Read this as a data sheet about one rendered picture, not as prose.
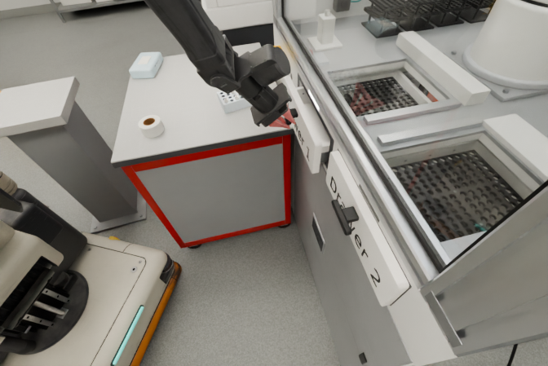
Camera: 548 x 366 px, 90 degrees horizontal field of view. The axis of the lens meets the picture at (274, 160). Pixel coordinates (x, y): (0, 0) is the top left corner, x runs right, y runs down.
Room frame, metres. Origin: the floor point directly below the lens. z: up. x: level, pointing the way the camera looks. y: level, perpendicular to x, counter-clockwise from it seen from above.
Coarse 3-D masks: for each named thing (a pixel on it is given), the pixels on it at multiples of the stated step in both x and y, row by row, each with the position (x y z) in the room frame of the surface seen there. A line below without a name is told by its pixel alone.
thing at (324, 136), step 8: (296, 88) 0.68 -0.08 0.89; (304, 96) 0.68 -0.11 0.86; (304, 104) 0.68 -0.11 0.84; (312, 112) 0.64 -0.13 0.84; (312, 120) 0.60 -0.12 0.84; (320, 128) 0.57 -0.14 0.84; (320, 136) 0.53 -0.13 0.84; (328, 136) 0.53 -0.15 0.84; (328, 144) 0.45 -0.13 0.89; (328, 152) 0.44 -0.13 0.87; (320, 160) 0.44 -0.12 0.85
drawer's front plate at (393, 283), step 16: (336, 160) 0.37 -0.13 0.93; (336, 176) 0.35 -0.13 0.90; (336, 192) 0.33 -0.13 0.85; (352, 192) 0.28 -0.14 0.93; (368, 208) 0.25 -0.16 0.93; (352, 224) 0.25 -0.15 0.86; (368, 224) 0.22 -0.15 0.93; (352, 240) 0.23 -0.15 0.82; (368, 240) 0.20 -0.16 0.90; (384, 240) 0.19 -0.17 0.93; (368, 256) 0.18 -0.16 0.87; (384, 256) 0.16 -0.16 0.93; (368, 272) 0.17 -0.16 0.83; (384, 272) 0.14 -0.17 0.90; (400, 272) 0.13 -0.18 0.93; (384, 288) 0.13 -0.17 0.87; (400, 288) 0.11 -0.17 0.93; (384, 304) 0.11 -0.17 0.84
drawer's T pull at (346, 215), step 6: (336, 204) 0.27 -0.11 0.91; (336, 210) 0.26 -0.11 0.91; (342, 210) 0.26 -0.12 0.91; (348, 210) 0.26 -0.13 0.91; (354, 210) 0.25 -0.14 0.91; (342, 216) 0.24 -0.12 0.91; (348, 216) 0.24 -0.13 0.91; (354, 216) 0.24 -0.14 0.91; (342, 222) 0.23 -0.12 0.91; (348, 222) 0.24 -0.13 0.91; (342, 228) 0.22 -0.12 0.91; (348, 228) 0.22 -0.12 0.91; (348, 234) 0.21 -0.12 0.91
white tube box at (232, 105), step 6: (222, 96) 0.81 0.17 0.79; (228, 96) 0.80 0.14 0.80; (234, 96) 0.81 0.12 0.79; (240, 96) 0.80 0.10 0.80; (222, 102) 0.77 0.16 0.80; (228, 102) 0.77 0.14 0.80; (234, 102) 0.77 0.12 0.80; (240, 102) 0.78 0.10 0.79; (246, 102) 0.79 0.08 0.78; (228, 108) 0.76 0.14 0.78; (234, 108) 0.77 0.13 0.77; (240, 108) 0.78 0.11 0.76
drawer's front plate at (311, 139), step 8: (288, 80) 0.68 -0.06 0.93; (288, 88) 0.65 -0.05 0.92; (296, 96) 0.60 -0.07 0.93; (296, 104) 0.57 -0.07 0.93; (304, 112) 0.53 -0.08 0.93; (296, 120) 0.56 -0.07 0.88; (304, 120) 0.50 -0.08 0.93; (304, 128) 0.49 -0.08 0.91; (312, 128) 0.47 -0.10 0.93; (304, 136) 0.49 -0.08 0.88; (312, 136) 0.44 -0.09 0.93; (304, 144) 0.49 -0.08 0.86; (312, 144) 0.43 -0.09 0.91; (320, 144) 0.42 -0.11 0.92; (304, 152) 0.48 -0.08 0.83; (312, 152) 0.43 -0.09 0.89; (320, 152) 0.42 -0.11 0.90; (312, 160) 0.42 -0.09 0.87; (312, 168) 0.42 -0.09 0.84
